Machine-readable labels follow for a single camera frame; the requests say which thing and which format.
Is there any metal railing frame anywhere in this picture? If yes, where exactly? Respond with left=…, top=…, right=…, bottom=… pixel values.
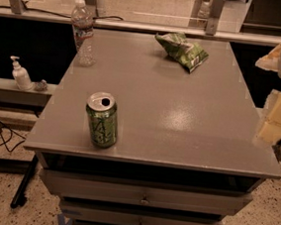
left=0, top=0, right=281, bottom=46

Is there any small crumpled foil object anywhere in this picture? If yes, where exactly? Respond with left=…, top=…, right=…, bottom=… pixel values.
left=34, top=79, right=47, bottom=92

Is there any black metal stand leg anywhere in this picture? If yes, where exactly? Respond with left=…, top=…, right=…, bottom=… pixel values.
left=10, top=156, right=39, bottom=209

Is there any white pump dispenser bottle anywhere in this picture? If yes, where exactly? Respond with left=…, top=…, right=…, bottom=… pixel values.
left=11, top=56, right=33, bottom=90

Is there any green chip bag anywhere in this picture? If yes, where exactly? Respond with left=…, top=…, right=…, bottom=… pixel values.
left=154, top=33, right=209, bottom=73

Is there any green soda can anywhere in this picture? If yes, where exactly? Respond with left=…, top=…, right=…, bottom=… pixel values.
left=86, top=91, right=118, bottom=148

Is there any grey drawer cabinet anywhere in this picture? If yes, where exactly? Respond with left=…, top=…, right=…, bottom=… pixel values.
left=26, top=30, right=281, bottom=225

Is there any low grey shelf ledge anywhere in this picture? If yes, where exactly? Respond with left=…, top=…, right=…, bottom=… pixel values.
left=0, top=78, right=56, bottom=107

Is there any clear plastic water bottle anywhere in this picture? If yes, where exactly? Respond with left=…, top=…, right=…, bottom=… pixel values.
left=71, top=0, right=96, bottom=66

